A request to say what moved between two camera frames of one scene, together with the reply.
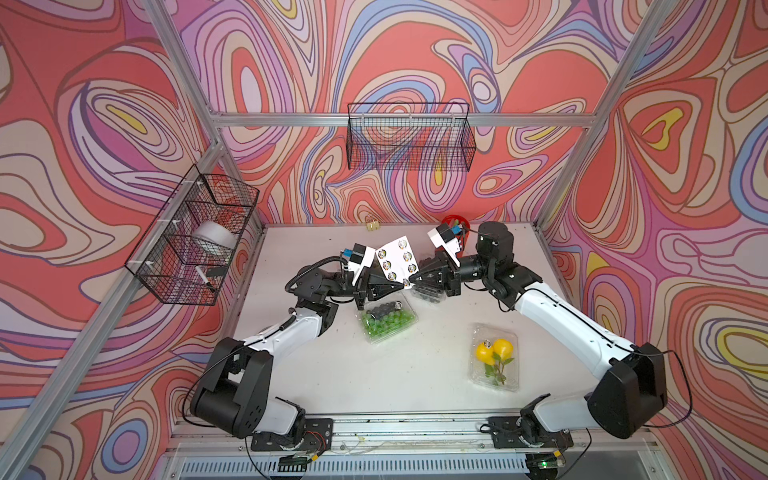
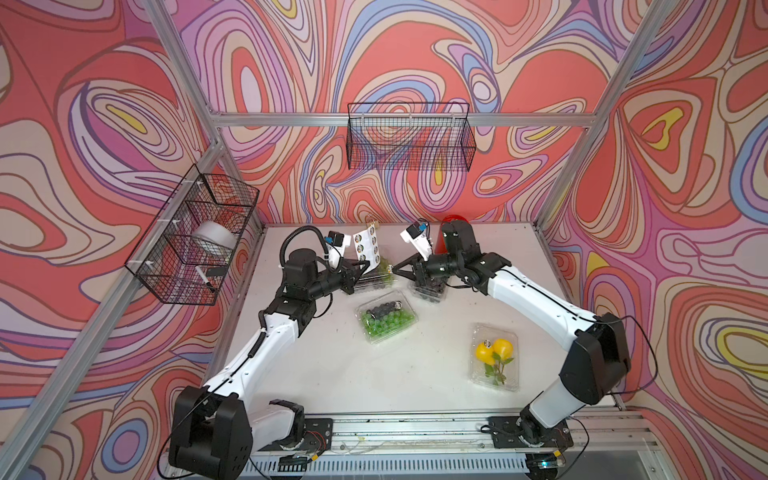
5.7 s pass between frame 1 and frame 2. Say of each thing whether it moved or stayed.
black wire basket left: stayed
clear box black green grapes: stayed
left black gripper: moved
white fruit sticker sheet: moved
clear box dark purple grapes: stayed
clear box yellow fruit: stayed
